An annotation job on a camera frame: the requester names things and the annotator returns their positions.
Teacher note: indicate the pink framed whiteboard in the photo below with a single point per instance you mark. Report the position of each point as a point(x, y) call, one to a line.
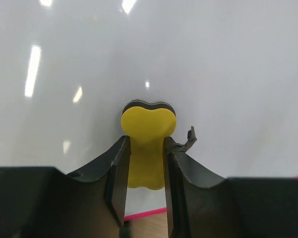
point(229, 68)

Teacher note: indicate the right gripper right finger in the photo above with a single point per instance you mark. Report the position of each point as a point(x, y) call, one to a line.
point(202, 204)

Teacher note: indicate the yellow bone-shaped eraser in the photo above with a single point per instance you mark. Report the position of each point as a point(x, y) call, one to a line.
point(147, 125)

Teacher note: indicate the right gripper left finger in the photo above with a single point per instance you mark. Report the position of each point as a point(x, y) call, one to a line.
point(43, 202)

